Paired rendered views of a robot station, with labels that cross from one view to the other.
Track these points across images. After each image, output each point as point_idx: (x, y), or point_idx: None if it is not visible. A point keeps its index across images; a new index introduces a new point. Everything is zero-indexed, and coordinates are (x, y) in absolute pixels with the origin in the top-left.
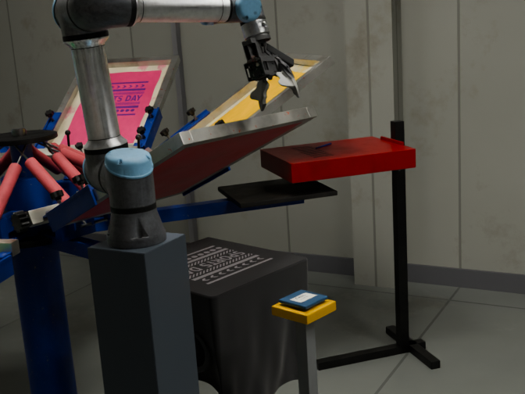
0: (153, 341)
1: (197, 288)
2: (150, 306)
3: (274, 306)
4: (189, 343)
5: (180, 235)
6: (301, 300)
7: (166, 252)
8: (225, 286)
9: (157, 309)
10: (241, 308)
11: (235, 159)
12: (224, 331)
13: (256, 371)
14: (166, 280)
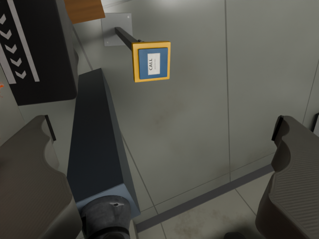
0: (129, 167)
1: (44, 95)
2: (133, 183)
3: (138, 81)
4: (115, 133)
5: (124, 187)
6: (157, 69)
7: (131, 194)
8: (59, 74)
9: (130, 176)
10: (72, 60)
11: None
12: (76, 77)
13: (70, 32)
14: (129, 180)
